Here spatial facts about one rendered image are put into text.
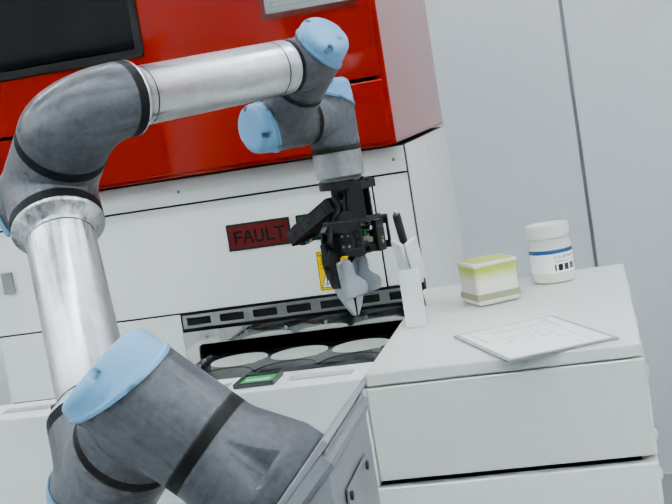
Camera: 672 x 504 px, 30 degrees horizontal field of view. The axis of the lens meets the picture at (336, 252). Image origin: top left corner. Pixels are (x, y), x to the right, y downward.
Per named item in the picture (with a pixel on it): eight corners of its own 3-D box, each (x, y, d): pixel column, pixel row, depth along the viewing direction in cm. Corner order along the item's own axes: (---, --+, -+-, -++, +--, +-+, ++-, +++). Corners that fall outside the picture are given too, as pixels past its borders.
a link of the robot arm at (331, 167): (302, 157, 191) (335, 150, 197) (307, 186, 192) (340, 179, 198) (339, 152, 186) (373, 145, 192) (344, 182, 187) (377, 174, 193)
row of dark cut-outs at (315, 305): (185, 328, 230) (182, 315, 229) (420, 298, 220) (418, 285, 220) (184, 329, 229) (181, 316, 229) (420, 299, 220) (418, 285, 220)
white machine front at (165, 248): (20, 413, 241) (-20, 208, 236) (438, 365, 224) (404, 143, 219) (12, 417, 238) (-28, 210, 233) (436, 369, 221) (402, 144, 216)
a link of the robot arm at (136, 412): (188, 445, 117) (71, 362, 118) (146, 517, 126) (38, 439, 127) (249, 369, 126) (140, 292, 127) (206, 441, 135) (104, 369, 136)
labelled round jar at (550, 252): (533, 279, 210) (525, 223, 209) (576, 274, 209) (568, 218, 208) (532, 286, 203) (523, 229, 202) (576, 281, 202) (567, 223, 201)
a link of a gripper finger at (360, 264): (379, 314, 192) (370, 255, 191) (349, 315, 196) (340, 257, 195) (391, 309, 195) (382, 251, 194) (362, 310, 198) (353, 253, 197)
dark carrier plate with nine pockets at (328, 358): (215, 358, 224) (214, 355, 224) (403, 335, 217) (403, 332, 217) (151, 410, 191) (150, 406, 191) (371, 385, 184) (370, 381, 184)
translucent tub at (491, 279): (460, 302, 199) (454, 261, 198) (504, 293, 201) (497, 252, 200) (478, 308, 192) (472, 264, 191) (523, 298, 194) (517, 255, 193)
